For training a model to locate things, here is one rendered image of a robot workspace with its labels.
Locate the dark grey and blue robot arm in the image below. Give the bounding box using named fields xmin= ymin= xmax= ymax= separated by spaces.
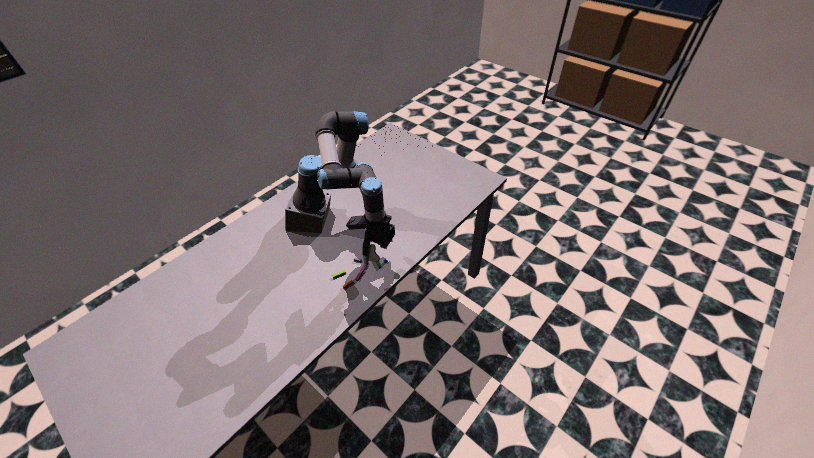
xmin=293 ymin=111 xmax=385 ymax=222

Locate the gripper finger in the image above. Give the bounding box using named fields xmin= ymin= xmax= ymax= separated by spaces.
xmin=362 ymin=236 xmax=380 ymax=270

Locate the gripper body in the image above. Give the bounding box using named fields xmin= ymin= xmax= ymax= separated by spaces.
xmin=364 ymin=210 xmax=395 ymax=249

